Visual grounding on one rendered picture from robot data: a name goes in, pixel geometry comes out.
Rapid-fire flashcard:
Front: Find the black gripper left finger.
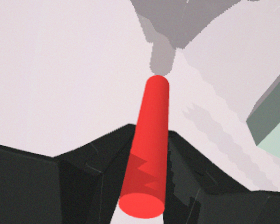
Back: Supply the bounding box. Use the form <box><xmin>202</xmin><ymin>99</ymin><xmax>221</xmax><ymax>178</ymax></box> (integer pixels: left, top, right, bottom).
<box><xmin>0</xmin><ymin>123</ymin><xmax>136</xmax><ymax>224</ymax></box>

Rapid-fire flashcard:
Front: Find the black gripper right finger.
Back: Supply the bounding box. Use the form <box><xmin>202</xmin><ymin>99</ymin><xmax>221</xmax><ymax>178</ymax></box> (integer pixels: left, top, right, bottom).
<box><xmin>162</xmin><ymin>129</ymin><xmax>280</xmax><ymax>224</ymax></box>

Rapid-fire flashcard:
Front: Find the red peg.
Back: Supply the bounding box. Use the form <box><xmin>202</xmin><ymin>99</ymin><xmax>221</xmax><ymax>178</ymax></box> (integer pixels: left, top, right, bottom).
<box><xmin>119</xmin><ymin>76</ymin><xmax>170</xmax><ymax>218</ymax></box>

